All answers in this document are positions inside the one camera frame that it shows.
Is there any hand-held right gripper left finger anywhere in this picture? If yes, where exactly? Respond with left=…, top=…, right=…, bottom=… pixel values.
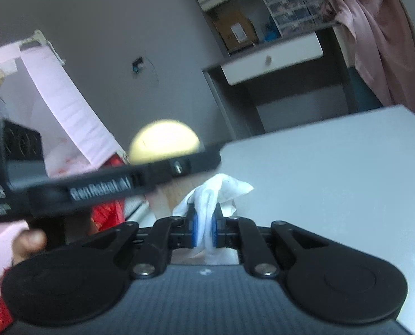
left=73, top=204, right=198, bottom=280

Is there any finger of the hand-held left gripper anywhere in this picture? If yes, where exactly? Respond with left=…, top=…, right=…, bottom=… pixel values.
left=137, top=145, right=222, bottom=192

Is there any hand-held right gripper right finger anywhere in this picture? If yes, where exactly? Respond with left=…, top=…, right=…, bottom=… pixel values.
left=212, top=203, right=336, bottom=280

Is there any yellow egg-shaped container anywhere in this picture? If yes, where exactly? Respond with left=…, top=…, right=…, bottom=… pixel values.
left=129, top=120, right=201, bottom=164

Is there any white wipe cloth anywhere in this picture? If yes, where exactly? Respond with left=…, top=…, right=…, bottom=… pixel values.
left=172, top=174, right=254, bottom=266

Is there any person's left hand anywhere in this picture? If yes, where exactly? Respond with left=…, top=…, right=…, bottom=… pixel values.
left=12, top=231, right=48, bottom=266

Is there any grey desk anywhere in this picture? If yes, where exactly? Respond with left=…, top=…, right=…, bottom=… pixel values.
left=202, top=24, right=355, bottom=135

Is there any red cloth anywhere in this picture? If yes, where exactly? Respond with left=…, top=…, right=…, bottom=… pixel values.
left=89, top=154, right=126, bottom=233

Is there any pink hanging cloth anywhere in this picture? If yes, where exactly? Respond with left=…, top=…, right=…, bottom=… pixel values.
left=0, top=40, right=127, bottom=178

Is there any white desk drawer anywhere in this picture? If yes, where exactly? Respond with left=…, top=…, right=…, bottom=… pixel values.
left=221, top=34, right=324, bottom=85

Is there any brown cardboard box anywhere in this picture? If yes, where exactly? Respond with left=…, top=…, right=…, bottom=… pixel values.
left=212, top=9, right=259, bottom=54

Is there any blue plastic bag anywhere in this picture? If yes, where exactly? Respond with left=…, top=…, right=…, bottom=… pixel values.
left=263, top=17, right=281, bottom=40

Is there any grey desk hutch shelf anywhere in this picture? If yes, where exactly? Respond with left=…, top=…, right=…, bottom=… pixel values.
left=179, top=0, right=337, bottom=56

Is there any teal bin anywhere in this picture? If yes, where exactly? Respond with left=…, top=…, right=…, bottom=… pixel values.
left=349, top=66, right=383, bottom=112

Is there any clear plastic drawer organizer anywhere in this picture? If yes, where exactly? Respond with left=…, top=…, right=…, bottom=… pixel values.
left=258, top=0, right=328, bottom=37

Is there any pink curtain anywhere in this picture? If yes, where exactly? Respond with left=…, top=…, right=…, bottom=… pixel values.
left=321, top=0, right=415, bottom=116

